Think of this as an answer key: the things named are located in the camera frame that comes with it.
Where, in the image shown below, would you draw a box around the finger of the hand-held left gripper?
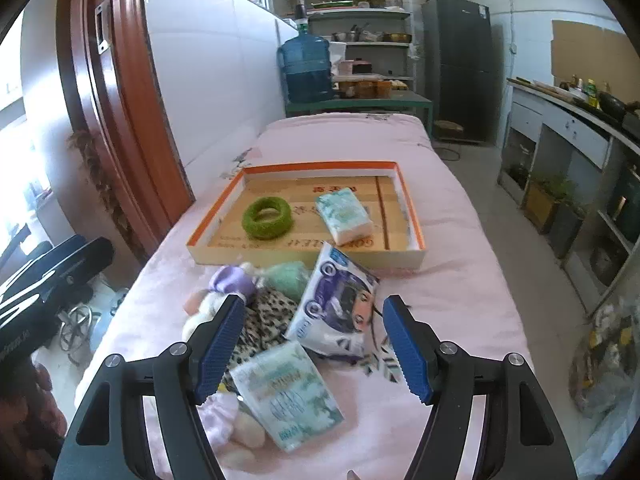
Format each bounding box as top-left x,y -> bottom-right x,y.
0,236 -> 115,311

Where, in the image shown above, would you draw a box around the person's left forearm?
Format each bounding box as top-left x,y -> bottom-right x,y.
0,355 -> 68,480

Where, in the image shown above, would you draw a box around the blue water jug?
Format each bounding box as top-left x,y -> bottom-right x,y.
276,4 -> 335,105

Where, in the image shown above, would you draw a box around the mint green sponge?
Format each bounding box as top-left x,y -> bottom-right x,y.
260,261 -> 313,303

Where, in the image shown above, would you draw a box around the white kitchen counter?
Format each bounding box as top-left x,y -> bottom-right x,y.
497,77 -> 640,311

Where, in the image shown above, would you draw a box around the green fuzzy ring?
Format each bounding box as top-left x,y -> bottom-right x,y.
242,195 -> 296,240

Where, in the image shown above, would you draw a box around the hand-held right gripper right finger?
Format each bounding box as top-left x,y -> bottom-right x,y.
382,294 -> 577,480

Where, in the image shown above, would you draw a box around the brown wooden door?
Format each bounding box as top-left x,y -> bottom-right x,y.
55,0 -> 196,261

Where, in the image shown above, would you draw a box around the white plastic bag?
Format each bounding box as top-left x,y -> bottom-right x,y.
575,395 -> 640,480

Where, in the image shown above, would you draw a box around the cream plush toy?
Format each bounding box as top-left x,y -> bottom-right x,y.
181,262 -> 268,466

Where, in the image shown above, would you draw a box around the purple white wipes pack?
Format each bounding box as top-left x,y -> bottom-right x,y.
285,241 -> 381,361

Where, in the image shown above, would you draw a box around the clear plastic bag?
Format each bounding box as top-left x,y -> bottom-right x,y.
570,300 -> 640,416

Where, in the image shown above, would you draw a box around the orange cardboard box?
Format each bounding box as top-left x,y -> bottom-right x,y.
186,161 -> 427,270

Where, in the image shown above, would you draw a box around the green potted plant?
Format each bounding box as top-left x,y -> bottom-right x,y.
522,172 -> 588,233

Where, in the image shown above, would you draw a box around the dark green cooking pot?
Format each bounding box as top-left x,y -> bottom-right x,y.
607,165 -> 640,231

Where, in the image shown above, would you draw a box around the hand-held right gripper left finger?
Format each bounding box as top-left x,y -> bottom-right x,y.
52,294 -> 247,480

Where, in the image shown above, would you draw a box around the green metal shelf rack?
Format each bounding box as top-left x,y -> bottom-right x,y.
300,0 -> 416,101

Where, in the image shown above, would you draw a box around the leopard print scarf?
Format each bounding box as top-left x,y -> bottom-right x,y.
220,285 -> 306,396

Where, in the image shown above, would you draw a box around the black refrigerator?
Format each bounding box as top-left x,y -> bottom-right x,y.
421,0 -> 493,145

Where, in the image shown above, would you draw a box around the stacked food containers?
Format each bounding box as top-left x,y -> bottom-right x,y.
334,76 -> 393,98

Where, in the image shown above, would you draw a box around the black wok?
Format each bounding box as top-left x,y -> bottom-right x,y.
597,91 -> 640,117

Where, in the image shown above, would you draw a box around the cardboard wall sheet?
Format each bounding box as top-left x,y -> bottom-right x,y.
551,20 -> 640,106

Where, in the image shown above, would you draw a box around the cartoon print packet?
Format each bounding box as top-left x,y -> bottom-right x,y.
362,310 -> 406,383

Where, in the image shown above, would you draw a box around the green print tissue pack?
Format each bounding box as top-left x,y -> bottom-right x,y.
315,191 -> 376,247
229,342 -> 346,453

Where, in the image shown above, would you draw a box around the green table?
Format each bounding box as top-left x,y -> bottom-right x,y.
285,91 -> 433,136

